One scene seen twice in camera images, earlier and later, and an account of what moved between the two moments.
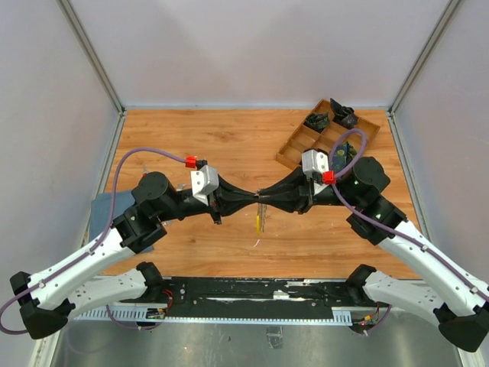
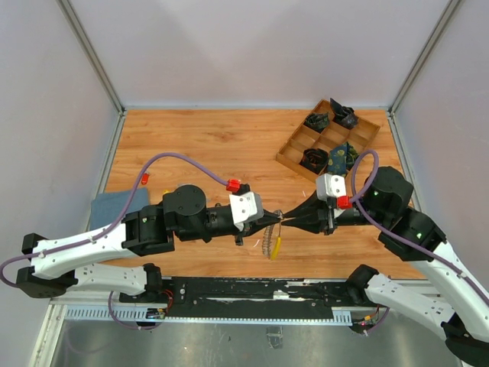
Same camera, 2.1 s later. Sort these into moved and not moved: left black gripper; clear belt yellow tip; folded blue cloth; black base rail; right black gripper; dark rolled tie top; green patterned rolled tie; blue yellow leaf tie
Moved: left black gripper; right black gripper; clear belt yellow tip
Not moved: blue yellow leaf tie; black base rail; folded blue cloth; dark rolled tie top; green patterned rolled tie
